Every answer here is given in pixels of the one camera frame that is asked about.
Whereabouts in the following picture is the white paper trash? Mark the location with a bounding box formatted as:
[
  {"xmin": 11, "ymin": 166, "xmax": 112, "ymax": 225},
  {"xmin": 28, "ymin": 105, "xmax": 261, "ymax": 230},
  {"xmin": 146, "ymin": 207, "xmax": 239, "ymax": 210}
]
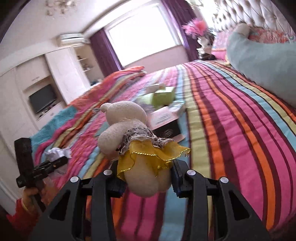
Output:
[{"xmin": 45, "ymin": 147, "xmax": 72, "ymax": 162}]

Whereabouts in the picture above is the white plush doll yellow skirt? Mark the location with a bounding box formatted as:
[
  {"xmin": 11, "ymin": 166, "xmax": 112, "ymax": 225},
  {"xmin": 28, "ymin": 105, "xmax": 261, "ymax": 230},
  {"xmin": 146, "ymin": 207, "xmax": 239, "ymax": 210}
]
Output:
[{"xmin": 98, "ymin": 101, "xmax": 190, "ymax": 197}]

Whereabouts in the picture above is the pink cardboard box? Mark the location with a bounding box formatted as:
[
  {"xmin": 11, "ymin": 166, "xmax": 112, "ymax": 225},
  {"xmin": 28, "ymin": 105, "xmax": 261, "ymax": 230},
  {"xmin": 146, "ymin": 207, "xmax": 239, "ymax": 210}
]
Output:
[{"xmin": 147, "ymin": 106, "xmax": 185, "ymax": 143}]

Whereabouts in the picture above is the left hand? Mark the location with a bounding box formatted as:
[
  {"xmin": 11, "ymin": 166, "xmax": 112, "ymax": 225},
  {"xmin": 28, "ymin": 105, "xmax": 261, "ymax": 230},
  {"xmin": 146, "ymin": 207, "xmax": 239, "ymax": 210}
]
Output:
[{"xmin": 22, "ymin": 182, "xmax": 47, "ymax": 215}]

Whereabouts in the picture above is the folded colourful quilt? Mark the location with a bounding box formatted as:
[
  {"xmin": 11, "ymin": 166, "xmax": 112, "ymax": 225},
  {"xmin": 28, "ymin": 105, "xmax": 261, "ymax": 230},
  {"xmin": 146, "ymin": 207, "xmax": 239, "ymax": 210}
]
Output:
[{"xmin": 31, "ymin": 66, "xmax": 145, "ymax": 165}]

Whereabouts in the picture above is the black flat television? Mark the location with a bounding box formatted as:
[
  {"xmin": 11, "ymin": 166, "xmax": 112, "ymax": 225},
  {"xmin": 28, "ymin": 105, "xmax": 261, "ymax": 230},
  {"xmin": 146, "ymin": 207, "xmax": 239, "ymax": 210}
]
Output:
[{"xmin": 29, "ymin": 84, "xmax": 57, "ymax": 114}]

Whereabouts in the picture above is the striped colourful bedspread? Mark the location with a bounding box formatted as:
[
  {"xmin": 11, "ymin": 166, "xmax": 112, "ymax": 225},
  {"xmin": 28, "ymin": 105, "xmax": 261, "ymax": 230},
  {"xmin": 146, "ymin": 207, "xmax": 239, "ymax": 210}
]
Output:
[{"xmin": 54, "ymin": 61, "xmax": 295, "ymax": 240}]

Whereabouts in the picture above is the purple curtain left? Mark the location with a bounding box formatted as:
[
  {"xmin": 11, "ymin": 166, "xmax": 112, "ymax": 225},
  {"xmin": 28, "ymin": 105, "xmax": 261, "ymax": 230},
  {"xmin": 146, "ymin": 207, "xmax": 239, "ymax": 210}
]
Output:
[{"xmin": 90, "ymin": 28, "xmax": 124, "ymax": 77}]

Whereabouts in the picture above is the purple curtain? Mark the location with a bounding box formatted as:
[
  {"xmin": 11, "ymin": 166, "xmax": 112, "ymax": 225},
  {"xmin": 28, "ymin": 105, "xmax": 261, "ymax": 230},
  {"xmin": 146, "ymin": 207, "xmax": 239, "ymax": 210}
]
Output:
[
  {"xmin": 162, "ymin": 0, "xmax": 199, "ymax": 61},
  {"xmin": 90, "ymin": 28, "xmax": 124, "ymax": 77}
]

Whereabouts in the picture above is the white air conditioner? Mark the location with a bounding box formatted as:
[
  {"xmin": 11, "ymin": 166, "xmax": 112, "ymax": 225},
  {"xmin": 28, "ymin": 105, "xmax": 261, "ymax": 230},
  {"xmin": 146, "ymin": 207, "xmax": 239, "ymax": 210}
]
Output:
[{"xmin": 57, "ymin": 33, "xmax": 87, "ymax": 47}]

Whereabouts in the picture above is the green tissue box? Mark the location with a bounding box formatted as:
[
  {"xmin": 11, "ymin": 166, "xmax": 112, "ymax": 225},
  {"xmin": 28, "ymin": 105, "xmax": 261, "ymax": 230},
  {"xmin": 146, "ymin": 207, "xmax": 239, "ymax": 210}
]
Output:
[{"xmin": 135, "ymin": 86, "xmax": 175, "ymax": 108}]

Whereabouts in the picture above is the light blue long pillow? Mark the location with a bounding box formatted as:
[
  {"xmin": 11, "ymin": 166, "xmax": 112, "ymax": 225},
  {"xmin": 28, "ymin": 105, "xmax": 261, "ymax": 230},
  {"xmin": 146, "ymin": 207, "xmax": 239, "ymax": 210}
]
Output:
[{"xmin": 226, "ymin": 23, "xmax": 295, "ymax": 108}]

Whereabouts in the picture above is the pink patterned pillow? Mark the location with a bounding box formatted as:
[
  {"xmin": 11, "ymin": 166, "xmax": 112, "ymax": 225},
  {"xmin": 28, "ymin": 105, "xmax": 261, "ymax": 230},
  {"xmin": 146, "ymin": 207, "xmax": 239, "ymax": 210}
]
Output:
[{"xmin": 211, "ymin": 27, "xmax": 295, "ymax": 61}]

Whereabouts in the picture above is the pink feather flower vase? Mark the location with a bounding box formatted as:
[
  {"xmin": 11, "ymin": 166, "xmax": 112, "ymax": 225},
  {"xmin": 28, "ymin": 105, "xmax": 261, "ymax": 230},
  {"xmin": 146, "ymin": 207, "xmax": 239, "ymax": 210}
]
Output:
[{"xmin": 182, "ymin": 18, "xmax": 216, "ymax": 60}]

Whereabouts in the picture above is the tufted white headboard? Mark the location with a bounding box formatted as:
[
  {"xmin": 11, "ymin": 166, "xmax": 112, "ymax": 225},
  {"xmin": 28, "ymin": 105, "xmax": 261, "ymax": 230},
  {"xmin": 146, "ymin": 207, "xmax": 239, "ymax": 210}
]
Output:
[{"xmin": 213, "ymin": 0, "xmax": 295, "ymax": 34}]

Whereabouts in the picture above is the purple curtain right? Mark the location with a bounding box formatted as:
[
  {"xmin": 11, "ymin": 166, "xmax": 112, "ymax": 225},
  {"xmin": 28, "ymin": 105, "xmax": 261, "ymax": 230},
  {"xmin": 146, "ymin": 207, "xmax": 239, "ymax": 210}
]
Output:
[{"xmin": 162, "ymin": 0, "xmax": 199, "ymax": 61}]

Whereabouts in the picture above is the white wall cabinet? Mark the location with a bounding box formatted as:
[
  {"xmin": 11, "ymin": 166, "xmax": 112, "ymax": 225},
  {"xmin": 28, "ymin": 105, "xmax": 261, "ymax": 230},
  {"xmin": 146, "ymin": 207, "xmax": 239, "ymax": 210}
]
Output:
[{"xmin": 1, "ymin": 46, "xmax": 94, "ymax": 152}]

